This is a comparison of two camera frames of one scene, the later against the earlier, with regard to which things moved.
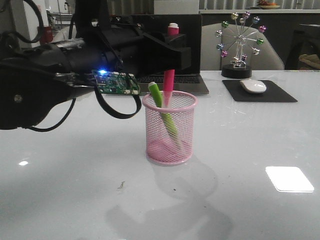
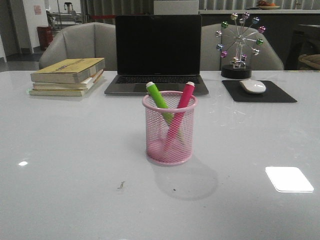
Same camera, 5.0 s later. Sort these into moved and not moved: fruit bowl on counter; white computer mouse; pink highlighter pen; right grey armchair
Moved: pink highlighter pen
Not moved: fruit bowl on counter; white computer mouse; right grey armchair
